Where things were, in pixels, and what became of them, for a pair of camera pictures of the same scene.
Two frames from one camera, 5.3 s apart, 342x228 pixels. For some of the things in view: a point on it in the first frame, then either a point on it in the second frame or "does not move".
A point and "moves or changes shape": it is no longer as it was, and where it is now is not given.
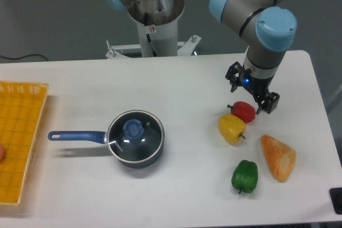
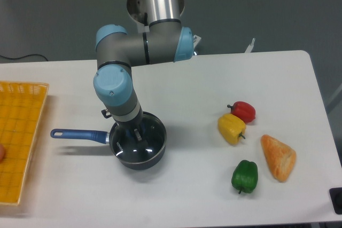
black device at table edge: x=335 y=197 does not move
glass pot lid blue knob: x=133 y=128 moves or changes shape
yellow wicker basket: x=22 y=105 does not move
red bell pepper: x=247 y=111 does not move
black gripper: x=236 y=74 to x=128 y=126
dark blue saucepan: x=135 y=138 does not move
